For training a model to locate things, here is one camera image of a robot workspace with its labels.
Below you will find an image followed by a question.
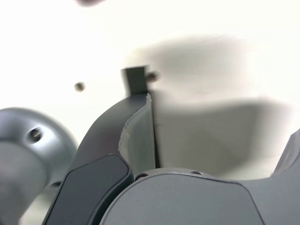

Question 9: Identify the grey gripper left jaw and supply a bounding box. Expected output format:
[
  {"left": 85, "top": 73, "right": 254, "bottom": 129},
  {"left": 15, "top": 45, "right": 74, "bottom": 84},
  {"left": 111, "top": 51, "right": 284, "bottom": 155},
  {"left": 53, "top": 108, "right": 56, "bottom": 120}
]
[{"left": 43, "top": 93, "right": 157, "bottom": 225}]

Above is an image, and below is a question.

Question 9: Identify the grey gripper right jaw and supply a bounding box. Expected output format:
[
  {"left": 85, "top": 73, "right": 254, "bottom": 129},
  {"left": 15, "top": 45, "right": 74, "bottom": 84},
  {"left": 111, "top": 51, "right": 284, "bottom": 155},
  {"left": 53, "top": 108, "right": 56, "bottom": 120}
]
[{"left": 98, "top": 127, "right": 300, "bottom": 225}]

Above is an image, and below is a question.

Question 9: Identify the black tape strip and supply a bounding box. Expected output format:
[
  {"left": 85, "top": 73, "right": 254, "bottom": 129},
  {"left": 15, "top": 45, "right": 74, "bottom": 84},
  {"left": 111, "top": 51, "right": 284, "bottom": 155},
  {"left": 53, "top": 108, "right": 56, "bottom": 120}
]
[{"left": 120, "top": 66, "right": 162, "bottom": 169}]

